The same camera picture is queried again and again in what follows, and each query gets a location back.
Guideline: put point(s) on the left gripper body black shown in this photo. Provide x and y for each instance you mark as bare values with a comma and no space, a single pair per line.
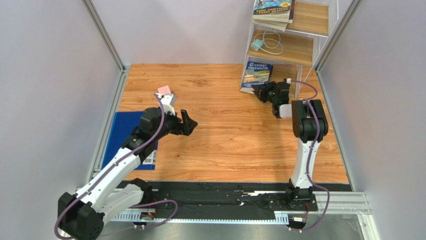
171,124

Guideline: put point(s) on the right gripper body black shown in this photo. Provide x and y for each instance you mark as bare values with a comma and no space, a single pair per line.
268,92

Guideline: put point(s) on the blue 91-storey treehouse book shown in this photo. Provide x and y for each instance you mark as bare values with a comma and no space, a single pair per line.
255,74

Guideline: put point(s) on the orange 78-storey treehouse book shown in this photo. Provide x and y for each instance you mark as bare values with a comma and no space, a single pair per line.
276,25

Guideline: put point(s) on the three days to see book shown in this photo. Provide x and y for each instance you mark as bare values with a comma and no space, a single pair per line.
278,19

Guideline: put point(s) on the black 169-storey treehouse book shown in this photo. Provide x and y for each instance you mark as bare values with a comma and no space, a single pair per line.
273,8

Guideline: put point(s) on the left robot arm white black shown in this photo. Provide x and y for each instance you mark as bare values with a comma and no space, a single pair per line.
84,214

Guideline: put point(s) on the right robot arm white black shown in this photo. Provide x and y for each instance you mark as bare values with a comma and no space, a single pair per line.
309,125

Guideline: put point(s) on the pink cube power adapter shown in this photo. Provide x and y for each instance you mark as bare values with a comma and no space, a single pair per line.
164,90

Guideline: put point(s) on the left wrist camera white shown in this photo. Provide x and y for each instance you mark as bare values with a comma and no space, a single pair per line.
168,101

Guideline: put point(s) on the white wire wooden shelf rack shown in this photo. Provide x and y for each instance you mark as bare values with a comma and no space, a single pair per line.
304,40

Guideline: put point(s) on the light blue charger with cable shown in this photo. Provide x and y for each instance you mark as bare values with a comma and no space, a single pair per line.
268,42

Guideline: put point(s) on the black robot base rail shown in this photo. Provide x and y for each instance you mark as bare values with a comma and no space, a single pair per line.
224,202

